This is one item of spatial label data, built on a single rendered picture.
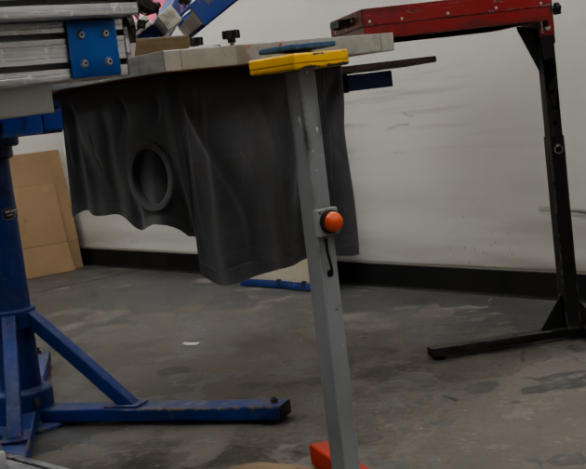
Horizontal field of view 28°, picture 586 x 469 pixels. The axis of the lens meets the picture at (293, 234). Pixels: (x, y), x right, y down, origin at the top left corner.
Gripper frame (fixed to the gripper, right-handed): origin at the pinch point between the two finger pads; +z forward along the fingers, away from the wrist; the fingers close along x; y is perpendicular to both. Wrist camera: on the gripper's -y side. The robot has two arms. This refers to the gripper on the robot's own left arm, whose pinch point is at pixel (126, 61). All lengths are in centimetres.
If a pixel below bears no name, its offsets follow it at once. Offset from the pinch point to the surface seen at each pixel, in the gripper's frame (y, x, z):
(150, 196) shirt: 22, 37, 29
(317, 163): 12, 79, 25
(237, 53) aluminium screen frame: 12, 60, 3
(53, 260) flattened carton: -173, -395, 93
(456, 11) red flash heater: -110, 5, -6
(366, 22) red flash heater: -86, -8, -5
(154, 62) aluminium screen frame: 29, 57, 4
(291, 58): 19, 84, 6
